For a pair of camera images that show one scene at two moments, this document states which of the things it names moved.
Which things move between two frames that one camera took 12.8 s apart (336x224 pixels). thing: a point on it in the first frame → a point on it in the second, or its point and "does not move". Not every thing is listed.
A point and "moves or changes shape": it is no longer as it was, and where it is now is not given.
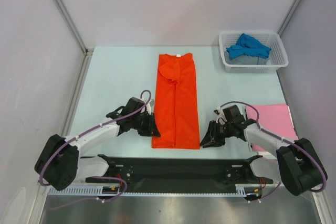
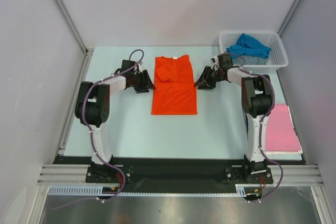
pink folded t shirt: [275, 119] does not move
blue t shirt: [249, 45] does not move
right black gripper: [211, 138] → [207, 71]
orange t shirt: [176, 116] moves or changes shape
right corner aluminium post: [296, 2] does not move
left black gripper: [151, 126] → [146, 83]
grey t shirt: [247, 60] does not move
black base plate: [180, 173] does not move
